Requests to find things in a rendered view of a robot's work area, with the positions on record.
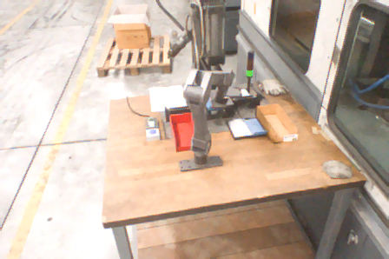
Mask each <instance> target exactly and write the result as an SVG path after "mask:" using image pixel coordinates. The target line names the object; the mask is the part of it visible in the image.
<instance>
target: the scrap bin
mask: <svg viewBox="0 0 389 259"><path fill-rule="evenodd" d="M169 121H170V126H171V131H172V134H173V140H174V143H175V150H176V153H177V152H181V151H185V150H190V149H191V138H192V136H193V134H194V125H193V117H192V115H191V113H184V114H179V115H169Z"/></svg>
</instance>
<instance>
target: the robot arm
mask: <svg viewBox="0 0 389 259"><path fill-rule="evenodd" d="M234 78H235V73H234V72H233V70H231V69H228V68H225V69H224V71H217V70H213V71H202V70H195V69H191V70H190V71H189V74H188V78H187V81H186V83H185V87H184V89H183V92H182V97H183V98H184V99H186V100H187V103H188V106H189V107H190V109H191V113H192V116H193V125H194V134H193V136H192V138H191V149H190V150H191V151H193V152H194V158H191V159H187V160H182V161H179V168H180V171H181V172H185V171H190V170H198V169H209V168H213V167H221V166H222V165H223V162H222V160H221V156H220V155H216V156H208V153H209V151H210V148H211V145H212V137H211V133H210V131H209V130H208V124H207V103H208V99H209V98H210V101H211V104H212V106H213V108H214V110H217V109H218V108H223V109H225V108H226V107H227V105H226V103H227V101H228V98H229V97H230V99H233V100H235V101H238V99H241V98H242V92H241V89H230V88H229V87H230V85H231V84H232V81H233V80H234ZM193 83H196V84H199V85H200V86H198V85H193ZM212 85H217V86H216V90H211V88H212Z"/></svg>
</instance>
